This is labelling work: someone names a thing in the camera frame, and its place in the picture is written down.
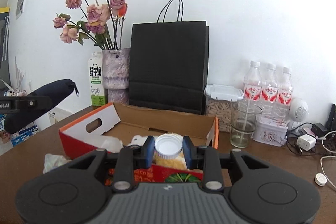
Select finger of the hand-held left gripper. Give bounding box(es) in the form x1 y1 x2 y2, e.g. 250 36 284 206
16 95 53 112

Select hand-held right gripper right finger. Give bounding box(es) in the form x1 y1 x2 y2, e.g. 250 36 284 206
182 135 273 191

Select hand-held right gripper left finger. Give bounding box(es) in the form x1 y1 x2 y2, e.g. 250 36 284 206
62 135 155 193

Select large white bottle cap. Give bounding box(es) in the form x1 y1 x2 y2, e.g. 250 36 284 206
154 134 183 160

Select white and yellow plush toy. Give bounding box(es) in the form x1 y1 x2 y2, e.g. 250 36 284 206
127 132 188 170

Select dark blue zip pouch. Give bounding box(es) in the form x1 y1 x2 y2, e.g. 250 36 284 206
3 79 79 134

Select red cardboard box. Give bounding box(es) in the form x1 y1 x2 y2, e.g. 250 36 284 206
58 102 219 184

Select clear seed container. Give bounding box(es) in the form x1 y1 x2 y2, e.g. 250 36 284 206
204 84 244 132

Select blue cardboard box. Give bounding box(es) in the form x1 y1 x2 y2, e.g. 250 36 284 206
10 126 41 147

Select clear drinking glass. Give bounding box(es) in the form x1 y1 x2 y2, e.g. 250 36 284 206
230 103 263 148

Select crumpled white tissue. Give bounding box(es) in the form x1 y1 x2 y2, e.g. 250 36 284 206
43 153 72 174

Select milk carton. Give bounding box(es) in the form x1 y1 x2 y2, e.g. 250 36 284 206
87 52 108 107

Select white printed tin box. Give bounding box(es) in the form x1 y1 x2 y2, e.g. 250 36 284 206
252 116 288 147

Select purple textured vase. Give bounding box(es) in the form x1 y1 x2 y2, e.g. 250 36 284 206
101 48 131 105

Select black paper bag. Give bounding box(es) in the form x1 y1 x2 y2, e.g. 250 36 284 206
129 0 210 115

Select red label water bottle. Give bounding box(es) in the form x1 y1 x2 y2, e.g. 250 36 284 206
277 67 294 115
261 63 279 114
244 61 263 109

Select dried pink roses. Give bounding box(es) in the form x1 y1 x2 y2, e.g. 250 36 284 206
53 0 128 51

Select white round speaker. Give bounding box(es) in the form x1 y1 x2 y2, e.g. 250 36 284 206
287 97 310 130

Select white charger plug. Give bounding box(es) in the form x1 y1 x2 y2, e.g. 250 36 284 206
297 133 317 152

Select black power adapter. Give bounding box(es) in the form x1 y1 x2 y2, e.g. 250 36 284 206
311 123 328 136

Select white round puck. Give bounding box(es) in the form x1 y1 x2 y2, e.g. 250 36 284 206
314 173 327 186

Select black upright device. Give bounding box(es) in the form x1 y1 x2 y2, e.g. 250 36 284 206
325 104 336 132

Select pink feather wall decal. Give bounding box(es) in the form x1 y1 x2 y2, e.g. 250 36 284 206
14 56 27 88

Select wall poster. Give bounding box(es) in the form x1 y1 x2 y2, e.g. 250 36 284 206
16 0 28 20

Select white cable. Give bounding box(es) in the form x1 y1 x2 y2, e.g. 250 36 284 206
320 132 336 190

